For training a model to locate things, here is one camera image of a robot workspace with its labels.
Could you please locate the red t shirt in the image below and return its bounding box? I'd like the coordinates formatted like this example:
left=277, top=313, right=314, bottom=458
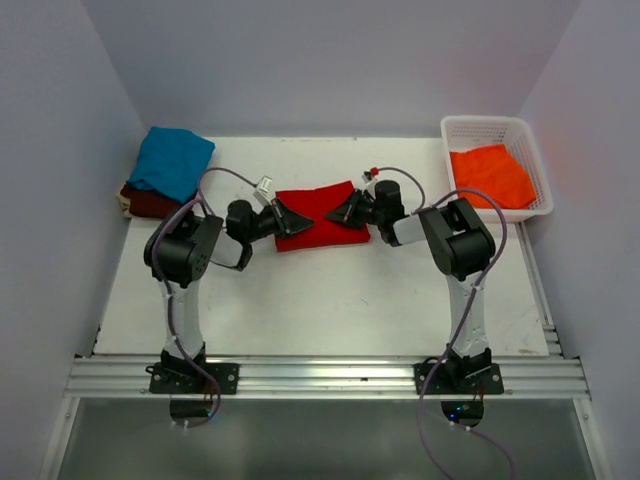
left=275, top=181, right=371, bottom=253

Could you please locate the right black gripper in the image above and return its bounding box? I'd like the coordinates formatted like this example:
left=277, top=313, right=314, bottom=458
left=324, top=188, right=385, bottom=230

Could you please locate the aluminium rail frame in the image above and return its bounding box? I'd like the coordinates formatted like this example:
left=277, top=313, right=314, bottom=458
left=64, top=220, right=589, bottom=399

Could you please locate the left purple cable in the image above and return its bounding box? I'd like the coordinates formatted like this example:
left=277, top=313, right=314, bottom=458
left=150, top=166, right=261, bottom=429

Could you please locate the white plastic basket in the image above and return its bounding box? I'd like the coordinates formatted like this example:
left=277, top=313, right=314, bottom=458
left=440, top=115, right=554, bottom=223

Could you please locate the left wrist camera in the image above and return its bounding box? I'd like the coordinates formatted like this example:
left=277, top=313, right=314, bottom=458
left=253, top=175, right=274, bottom=206

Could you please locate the orange t shirt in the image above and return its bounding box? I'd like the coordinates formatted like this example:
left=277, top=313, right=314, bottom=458
left=450, top=144, right=537, bottom=210

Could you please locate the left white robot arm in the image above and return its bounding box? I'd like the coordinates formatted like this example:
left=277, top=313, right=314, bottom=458
left=143, top=199, right=314, bottom=396

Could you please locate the folded blue t shirt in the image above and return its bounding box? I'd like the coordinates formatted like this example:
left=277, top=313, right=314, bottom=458
left=127, top=126, right=216, bottom=203

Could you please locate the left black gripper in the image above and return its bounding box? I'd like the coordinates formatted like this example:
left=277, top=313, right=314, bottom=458
left=244, top=196, right=314, bottom=243

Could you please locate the purple cable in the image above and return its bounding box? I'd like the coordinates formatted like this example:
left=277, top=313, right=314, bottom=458
left=369, top=166, right=516, bottom=480
left=150, top=166, right=261, bottom=429

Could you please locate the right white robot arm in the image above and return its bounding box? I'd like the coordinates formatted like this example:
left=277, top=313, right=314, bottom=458
left=325, top=180, right=497, bottom=395

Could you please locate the folded beige t shirt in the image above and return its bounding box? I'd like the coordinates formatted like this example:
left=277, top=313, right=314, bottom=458
left=116, top=185, right=133, bottom=219

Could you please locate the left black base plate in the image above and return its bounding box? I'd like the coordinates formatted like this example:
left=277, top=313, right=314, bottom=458
left=145, top=363, right=239, bottom=395

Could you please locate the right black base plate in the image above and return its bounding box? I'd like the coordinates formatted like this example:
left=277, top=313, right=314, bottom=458
left=425, top=363, right=505, bottom=395

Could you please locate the folded maroon t shirt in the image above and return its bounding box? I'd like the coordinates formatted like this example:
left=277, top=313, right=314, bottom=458
left=124, top=184, right=196, bottom=220

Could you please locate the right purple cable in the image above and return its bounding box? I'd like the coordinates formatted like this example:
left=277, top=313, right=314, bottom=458
left=369, top=166, right=516, bottom=480

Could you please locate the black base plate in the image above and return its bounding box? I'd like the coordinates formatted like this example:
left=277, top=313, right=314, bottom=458
left=425, top=363, right=505, bottom=395
left=145, top=363, right=239, bottom=395

